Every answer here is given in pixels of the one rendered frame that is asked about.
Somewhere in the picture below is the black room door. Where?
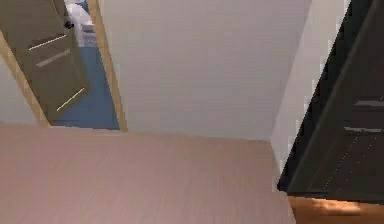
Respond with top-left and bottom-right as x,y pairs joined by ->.
277,0 -> 384,203

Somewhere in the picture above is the white toilet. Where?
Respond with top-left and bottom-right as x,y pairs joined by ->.
65,2 -> 98,48

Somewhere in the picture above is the brown room door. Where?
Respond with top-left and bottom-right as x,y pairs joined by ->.
0,0 -> 90,123

